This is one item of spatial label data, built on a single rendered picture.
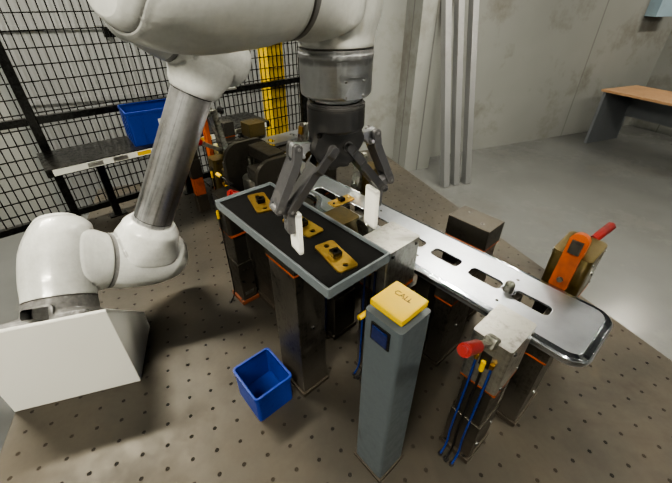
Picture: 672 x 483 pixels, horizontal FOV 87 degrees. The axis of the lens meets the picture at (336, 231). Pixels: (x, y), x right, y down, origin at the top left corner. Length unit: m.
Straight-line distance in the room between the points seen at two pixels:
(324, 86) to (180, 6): 0.18
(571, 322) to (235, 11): 0.75
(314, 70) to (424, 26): 3.13
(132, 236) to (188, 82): 0.43
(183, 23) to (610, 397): 1.14
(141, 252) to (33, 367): 0.33
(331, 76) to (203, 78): 0.55
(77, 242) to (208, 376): 0.47
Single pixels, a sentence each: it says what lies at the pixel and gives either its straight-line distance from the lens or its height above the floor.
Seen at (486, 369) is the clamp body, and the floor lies 0.99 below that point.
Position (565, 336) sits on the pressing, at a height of 1.00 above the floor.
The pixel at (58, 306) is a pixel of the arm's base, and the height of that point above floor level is 0.93.
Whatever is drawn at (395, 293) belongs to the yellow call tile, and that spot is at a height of 1.16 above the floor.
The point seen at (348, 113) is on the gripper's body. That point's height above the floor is 1.40.
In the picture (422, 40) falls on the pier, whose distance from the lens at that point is 3.55.
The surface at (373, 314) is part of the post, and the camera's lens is 0.52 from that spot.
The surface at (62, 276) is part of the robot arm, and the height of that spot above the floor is 0.98.
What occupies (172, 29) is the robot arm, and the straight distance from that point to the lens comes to 0.32.
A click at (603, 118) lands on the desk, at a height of 0.30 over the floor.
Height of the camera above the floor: 1.52
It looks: 33 degrees down
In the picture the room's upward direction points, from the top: straight up
